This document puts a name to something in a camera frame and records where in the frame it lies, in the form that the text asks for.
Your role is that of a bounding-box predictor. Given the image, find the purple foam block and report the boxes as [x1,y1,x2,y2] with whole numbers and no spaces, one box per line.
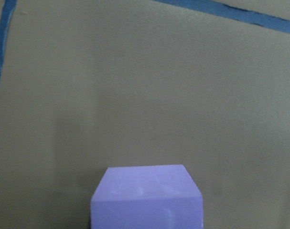
[90,165,204,229]

